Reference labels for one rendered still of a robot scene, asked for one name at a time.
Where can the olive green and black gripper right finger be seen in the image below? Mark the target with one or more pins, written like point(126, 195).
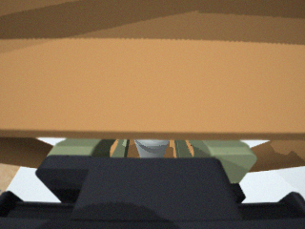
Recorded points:
point(237, 158)

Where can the grey bottle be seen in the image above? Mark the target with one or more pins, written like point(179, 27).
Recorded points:
point(151, 148)

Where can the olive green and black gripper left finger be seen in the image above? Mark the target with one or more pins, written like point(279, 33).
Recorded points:
point(91, 147)

